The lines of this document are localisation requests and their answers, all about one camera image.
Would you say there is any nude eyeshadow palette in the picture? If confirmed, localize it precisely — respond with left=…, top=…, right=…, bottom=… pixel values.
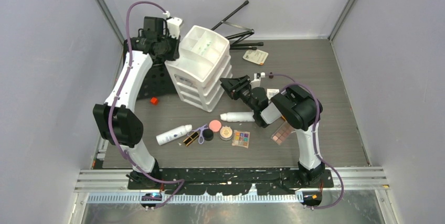
left=271, top=121, right=295, bottom=145

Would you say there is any colorful eyeshadow palette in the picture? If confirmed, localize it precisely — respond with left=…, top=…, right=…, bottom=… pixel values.
left=231, top=130, right=251, bottom=148

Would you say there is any white sachet packet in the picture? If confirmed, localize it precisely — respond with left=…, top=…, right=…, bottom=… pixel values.
left=242, top=49, right=269, bottom=66

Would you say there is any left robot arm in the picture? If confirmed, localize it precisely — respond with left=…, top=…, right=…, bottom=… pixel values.
left=92, top=16, right=183, bottom=189

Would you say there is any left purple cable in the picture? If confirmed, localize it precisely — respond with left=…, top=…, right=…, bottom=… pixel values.
left=107, top=1, right=186, bottom=210

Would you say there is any red cube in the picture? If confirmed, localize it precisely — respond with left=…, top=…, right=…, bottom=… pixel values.
left=150, top=97, right=159, bottom=105

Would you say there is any white plastic drawer organizer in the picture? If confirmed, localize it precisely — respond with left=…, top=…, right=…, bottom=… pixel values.
left=165, top=25, right=232, bottom=112

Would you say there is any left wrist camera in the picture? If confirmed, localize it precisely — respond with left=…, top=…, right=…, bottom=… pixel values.
left=163, top=11, right=184, bottom=39

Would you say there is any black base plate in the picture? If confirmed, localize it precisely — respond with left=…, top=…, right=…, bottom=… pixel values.
left=127, top=167, right=334, bottom=196

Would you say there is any black round jar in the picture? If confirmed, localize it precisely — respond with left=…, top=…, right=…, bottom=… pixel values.
left=202, top=129, right=214, bottom=141

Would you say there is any pink round compact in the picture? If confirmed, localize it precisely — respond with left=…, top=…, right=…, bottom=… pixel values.
left=208, top=120, right=222, bottom=133

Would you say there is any large white spray bottle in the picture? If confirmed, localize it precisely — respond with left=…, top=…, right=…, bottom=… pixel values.
left=156, top=124, right=192, bottom=146

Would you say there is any white barcode packet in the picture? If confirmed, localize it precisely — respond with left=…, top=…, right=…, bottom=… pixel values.
left=266, top=89, right=280, bottom=99

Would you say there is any purple eyelash curler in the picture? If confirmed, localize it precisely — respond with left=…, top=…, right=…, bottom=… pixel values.
left=187, top=124, right=208, bottom=144

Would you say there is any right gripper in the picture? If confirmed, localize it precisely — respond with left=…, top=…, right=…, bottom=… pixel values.
left=220, top=75, right=258, bottom=113

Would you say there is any black music stand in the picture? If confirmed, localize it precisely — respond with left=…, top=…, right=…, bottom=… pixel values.
left=123, top=0, right=263, bottom=99

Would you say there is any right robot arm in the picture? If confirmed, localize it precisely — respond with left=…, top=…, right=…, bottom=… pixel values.
left=219, top=76, right=325, bottom=188

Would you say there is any small white bottle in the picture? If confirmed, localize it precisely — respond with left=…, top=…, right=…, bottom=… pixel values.
left=220, top=112, right=255, bottom=122

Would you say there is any black gold lipstick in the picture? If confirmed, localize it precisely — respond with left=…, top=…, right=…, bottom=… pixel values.
left=183, top=135, right=198, bottom=146

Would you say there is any beige powder jar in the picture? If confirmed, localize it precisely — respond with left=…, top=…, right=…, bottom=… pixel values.
left=219, top=126, right=234, bottom=141

